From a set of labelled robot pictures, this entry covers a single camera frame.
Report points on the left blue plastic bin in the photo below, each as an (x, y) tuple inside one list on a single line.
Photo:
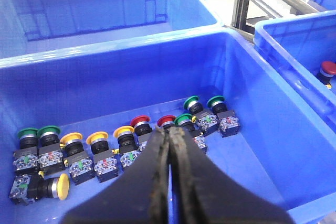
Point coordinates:
[(284, 152)]

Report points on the yellow mushroom push button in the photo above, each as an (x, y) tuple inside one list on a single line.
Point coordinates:
[(26, 189)]

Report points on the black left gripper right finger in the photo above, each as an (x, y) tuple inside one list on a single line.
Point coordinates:
[(205, 194)]

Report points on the green push button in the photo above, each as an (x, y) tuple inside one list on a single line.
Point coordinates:
[(228, 121), (205, 119), (185, 121), (25, 159), (50, 153)]

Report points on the red mushroom push button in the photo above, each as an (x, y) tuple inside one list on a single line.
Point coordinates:
[(326, 73)]

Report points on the green push button far left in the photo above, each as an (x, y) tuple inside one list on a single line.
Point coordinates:
[(25, 159)]

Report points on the blue plastic bin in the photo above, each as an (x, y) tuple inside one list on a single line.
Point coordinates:
[(296, 47), (284, 152)]

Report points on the right blue plastic bin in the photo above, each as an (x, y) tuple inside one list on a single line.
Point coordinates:
[(296, 47)]

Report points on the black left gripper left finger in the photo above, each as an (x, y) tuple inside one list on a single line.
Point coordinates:
[(140, 195)]

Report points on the rear left blue bin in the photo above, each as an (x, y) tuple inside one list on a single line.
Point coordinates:
[(33, 26)]

